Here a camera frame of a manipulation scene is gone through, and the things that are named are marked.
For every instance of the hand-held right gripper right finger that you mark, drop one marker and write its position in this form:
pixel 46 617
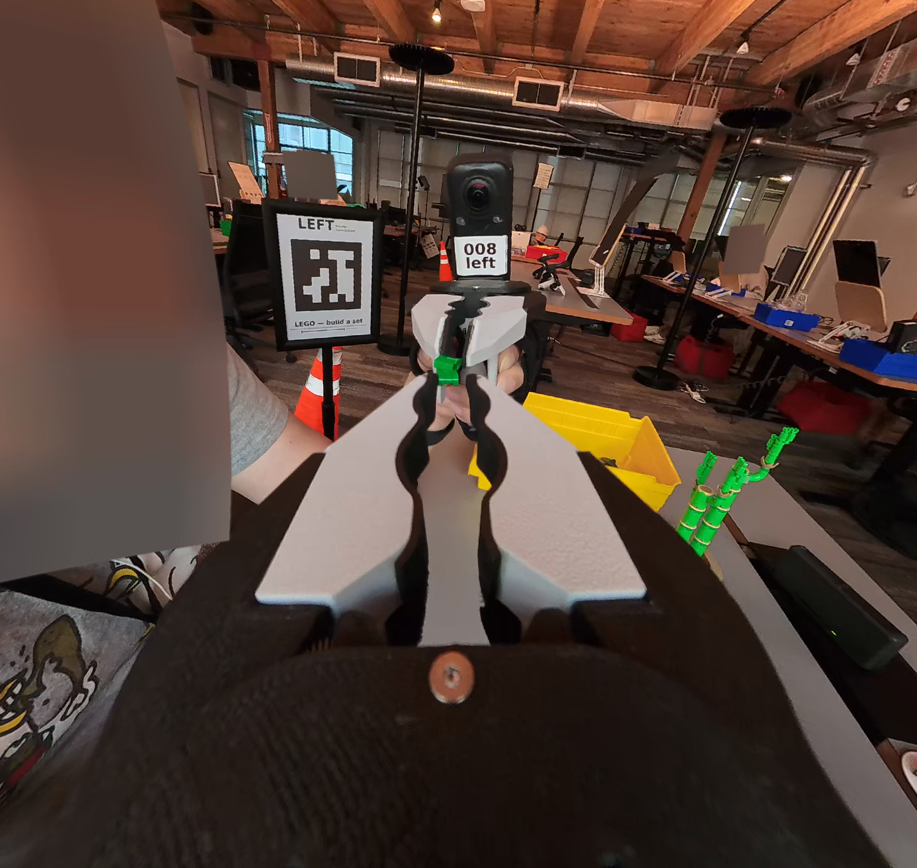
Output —
pixel 566 524

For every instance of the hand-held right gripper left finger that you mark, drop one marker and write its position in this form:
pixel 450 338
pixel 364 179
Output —
pixel 337 524

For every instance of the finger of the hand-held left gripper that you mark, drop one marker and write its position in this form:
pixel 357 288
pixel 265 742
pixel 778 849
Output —
pixel 498 331
pixel 428 324

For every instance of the small green lego piece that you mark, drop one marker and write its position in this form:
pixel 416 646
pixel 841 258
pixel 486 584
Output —
pixel 448 370

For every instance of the person's left forearm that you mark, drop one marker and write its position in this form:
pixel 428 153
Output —
pixel 301 452

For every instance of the green lego bamboo model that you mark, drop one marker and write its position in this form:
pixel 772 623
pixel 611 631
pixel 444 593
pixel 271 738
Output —
pixel 709 517

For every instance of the person's left hand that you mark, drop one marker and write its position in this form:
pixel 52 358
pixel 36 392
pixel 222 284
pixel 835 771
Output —
pixel 508 377

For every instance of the small orange traffic cone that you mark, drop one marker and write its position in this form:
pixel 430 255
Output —
pixel 445 263

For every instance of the yellow plastic bin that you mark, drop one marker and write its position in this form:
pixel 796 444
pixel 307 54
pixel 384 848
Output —
pixel 609 445

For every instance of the marker sign stand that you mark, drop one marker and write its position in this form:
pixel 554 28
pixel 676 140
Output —
pixel 322 273

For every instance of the large orange traffic cone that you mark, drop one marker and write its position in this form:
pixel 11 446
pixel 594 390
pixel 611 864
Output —
pixel 315 399

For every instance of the black disc-top stand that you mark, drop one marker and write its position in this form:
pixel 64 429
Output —
pixel 418 166

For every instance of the red bag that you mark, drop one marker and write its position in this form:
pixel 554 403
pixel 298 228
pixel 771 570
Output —
pixel 831 408
pixel 706 358

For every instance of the black speaker box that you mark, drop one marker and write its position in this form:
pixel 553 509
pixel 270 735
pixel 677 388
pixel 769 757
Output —
pixel 838 610

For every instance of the blue plastic bin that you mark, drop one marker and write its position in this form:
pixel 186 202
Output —
pixel 877 359
pixel 784 316

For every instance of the metal air duct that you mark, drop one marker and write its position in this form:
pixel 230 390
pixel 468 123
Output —
pixel 473 84

